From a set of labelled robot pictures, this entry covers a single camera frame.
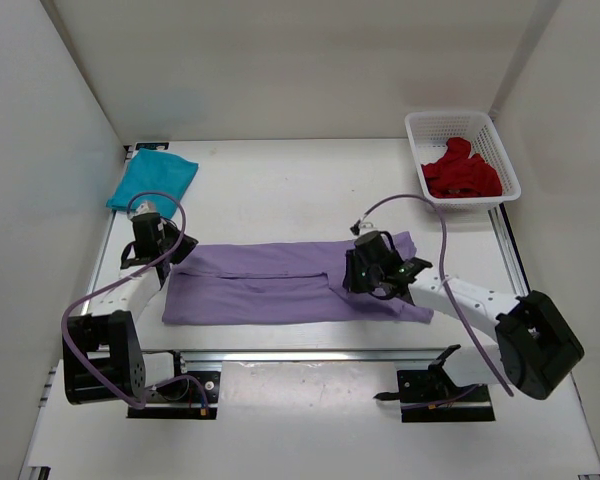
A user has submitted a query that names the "teal t shirt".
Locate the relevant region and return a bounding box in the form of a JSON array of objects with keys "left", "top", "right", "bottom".
[{"left": 106, "top": 149, "right": 199, "bottom": 211}]

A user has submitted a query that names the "lavender t shirt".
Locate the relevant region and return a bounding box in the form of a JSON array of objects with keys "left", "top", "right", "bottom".
[{"left": 162, "top": 240, "right": 433, "bottom": 326}]

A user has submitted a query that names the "red t shirt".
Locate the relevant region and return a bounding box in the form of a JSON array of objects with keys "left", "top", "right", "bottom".
[{"left": 422, "top": 137, "right": 503, "bottom": 199}]

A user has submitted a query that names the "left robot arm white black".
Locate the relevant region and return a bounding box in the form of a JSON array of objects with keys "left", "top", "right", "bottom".
[{"left": 62, "top": 211, "right": 197, "bottom": 405}]

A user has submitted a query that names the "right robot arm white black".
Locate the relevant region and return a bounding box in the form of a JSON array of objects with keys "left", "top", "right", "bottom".
[{"left": 343, "top": 230, "right": 585, "bottom": 400}]

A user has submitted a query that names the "white plastic basket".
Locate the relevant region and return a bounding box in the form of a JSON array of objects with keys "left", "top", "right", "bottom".
[{"left": 404, "top": 109, "right": 523, "bottom": 211}]

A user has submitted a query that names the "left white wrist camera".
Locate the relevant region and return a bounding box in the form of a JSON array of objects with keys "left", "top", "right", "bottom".
[{"left": 135, "top": 201, "right": 158, "bottom": 215}]

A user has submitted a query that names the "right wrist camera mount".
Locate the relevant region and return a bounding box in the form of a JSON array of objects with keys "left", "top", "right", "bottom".
[{"left": 349, "top": 218, "right": 375, "bottom": 237}]

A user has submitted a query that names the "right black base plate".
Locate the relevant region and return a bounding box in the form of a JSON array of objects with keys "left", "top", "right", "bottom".
[{"left": 373, "top": 344, "right": 496, "bottom": 423}]

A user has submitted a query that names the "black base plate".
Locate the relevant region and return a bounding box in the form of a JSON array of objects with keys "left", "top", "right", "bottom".
[
  {"left": 127, "top": 350, "right": 222, "bottom": 420},
  {"left": 373, "top": 344, "right": 496, "bottom": 423}
]

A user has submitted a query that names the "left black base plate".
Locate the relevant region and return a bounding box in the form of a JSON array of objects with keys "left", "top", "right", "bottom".
[{"left": 127, "top": 350, "right": 222, "bottom": 420}]

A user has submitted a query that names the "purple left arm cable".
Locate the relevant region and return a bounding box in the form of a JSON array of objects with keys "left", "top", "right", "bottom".
[{"left": 62, "top": 192, "right": 207, "bottom": 411}]

